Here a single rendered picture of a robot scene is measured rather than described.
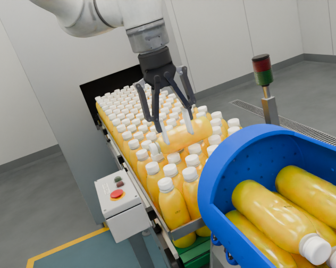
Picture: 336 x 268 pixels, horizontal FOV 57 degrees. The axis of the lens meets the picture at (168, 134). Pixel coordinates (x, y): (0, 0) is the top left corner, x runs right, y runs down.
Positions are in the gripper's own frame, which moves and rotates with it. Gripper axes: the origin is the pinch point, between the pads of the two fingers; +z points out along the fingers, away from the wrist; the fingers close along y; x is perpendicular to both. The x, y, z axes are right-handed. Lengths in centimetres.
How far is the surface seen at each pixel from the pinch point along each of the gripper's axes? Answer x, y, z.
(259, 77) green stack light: 24.3, 42.1, 4.0
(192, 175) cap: -2.7, -0.2, 13.1
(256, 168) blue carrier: -18.0, 10.0, 9.2
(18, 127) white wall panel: 421, -118, 68
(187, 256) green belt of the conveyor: -6.4, -9.2, 33.0
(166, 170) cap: 4.4, -5.0, 12.6
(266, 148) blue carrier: -17.9, 13.3, 5.6
